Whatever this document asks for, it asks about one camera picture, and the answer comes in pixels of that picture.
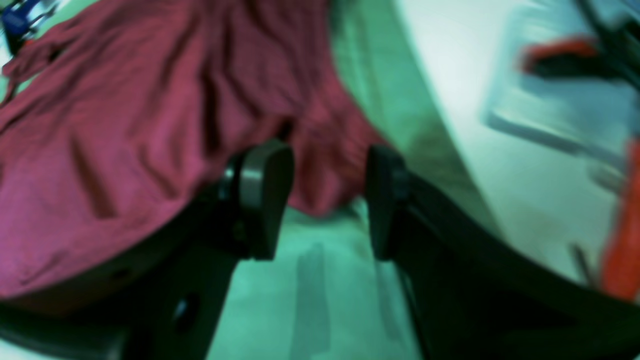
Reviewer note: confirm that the red long-sleeve T-shirt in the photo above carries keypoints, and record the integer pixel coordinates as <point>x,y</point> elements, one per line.
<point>114,120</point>

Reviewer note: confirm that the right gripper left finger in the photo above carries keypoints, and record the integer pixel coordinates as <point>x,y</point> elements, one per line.
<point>162,298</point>

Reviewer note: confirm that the green table cloth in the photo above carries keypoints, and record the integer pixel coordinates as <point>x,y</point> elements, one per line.
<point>324,297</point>

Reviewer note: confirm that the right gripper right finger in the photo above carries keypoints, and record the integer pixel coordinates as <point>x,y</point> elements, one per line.
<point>475,298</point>

